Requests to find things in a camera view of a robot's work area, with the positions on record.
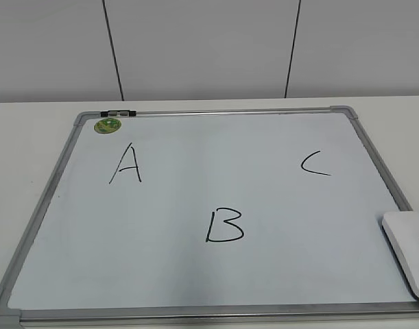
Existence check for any white whiteboard eraser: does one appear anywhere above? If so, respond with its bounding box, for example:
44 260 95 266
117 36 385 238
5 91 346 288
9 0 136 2
381 211 419 299

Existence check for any white framed whiteboard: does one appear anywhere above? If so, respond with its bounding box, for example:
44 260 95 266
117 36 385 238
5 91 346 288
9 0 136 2
0 106 419 328

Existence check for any round green magnet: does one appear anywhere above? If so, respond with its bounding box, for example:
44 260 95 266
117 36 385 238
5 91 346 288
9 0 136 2
94 118 121 134

